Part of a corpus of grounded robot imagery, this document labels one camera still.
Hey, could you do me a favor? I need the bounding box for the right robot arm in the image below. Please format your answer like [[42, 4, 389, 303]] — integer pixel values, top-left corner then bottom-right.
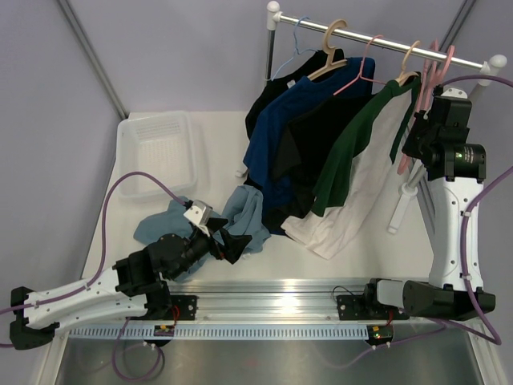
[[362, 86, 496, 321]]

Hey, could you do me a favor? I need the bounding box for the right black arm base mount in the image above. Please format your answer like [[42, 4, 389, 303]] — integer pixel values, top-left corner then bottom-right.
[[336, 294, 389, 321]]

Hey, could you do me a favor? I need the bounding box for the beige wooden hanger left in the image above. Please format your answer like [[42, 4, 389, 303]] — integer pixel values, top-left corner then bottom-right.
[[308, 19, 348, 81]]

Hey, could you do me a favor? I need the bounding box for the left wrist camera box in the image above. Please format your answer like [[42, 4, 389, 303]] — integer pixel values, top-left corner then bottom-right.
[[184, 200, 212, 237]]

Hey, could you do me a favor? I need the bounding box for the white perforated cable duct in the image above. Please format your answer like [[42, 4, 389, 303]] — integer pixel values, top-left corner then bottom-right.
[[69, 323, 368, 341]]

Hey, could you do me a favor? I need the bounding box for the black t-shirt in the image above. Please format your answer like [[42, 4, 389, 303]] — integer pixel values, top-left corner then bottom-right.
[[263, 94, 374, 235], [245, 51, 353, 144]]

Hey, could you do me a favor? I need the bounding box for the pink plastic hanger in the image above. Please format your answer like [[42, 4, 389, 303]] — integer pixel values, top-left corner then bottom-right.
[[390, 40, 455, 162]]

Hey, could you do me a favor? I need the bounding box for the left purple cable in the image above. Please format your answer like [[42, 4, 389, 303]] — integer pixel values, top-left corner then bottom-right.
[[0, 171, 189, 318]]

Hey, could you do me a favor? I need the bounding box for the light blue t-shirt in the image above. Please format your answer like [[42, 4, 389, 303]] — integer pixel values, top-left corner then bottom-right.
[[133, 184, 273, 284]]

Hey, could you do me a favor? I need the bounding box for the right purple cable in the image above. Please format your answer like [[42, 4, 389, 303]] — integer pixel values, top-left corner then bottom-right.
[[440, 75, 513, 346]]

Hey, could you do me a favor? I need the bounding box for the green and white raglan shirt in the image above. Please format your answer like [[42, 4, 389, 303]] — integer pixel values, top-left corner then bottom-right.
[[281, 72, 422, 259]]

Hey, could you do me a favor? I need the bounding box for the black t-shirt back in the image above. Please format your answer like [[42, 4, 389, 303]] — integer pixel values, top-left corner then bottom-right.
[[245, 51, 353, 144]]

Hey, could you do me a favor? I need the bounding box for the light blue wire hanger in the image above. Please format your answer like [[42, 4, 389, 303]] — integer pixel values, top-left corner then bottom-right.
[[269, 15, 317, 80]]

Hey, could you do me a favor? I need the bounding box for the pink wire hanger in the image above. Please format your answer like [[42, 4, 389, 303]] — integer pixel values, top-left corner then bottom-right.
[[333, 34, 386, 96]]

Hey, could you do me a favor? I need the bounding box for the purple cable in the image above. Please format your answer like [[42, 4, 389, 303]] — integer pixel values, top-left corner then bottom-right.
[[0, 171, 189, 318], [440, 75, 513, 346]]

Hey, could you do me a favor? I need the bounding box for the right small circuit board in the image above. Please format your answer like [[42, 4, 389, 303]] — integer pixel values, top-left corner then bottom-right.
[[367, 324, 394, 346]]

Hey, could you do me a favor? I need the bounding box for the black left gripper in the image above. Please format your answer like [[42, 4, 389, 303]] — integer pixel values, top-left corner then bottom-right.
[[168, 218, 252, 282]]

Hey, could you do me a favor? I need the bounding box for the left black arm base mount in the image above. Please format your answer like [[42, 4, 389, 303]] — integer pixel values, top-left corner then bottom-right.
[[139, 295, 198, 321]]

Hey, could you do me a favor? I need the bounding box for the left small circuit board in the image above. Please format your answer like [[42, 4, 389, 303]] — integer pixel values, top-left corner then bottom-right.
[[154, 325, 175, 338]]

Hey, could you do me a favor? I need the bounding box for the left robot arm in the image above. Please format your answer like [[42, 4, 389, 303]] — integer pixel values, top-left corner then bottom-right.
[[9, 218, 252, 351]]

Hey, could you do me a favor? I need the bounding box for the beige wooden hanger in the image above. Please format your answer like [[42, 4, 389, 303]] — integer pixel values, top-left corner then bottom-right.
[[395, 40, 421, 86], [308, 19, 348, 81]]

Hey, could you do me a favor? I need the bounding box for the white metal clothes rack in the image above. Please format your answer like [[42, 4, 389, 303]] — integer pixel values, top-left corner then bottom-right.
[[265, 1, 507, 234]]

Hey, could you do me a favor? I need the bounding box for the aluminium rail frame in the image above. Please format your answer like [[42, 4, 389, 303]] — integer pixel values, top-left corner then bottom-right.
[[75, 276, 482, 326]]

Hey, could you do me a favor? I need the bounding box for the white plastic basket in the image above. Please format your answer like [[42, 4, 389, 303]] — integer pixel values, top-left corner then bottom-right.
[[116, 111, 197, 194]]

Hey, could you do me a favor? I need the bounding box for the small circuit board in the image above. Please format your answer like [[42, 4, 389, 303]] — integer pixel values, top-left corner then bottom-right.
[[154, 325, 175, 338], [367, 324, 394, 346]]

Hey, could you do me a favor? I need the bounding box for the beige wooden hanger right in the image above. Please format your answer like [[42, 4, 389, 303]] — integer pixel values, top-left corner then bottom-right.
[[395, 40, 421, 86]]

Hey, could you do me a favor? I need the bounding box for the black t-shirt middle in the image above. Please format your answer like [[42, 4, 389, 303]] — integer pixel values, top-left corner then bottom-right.
[[263, 94, 374, 235]]

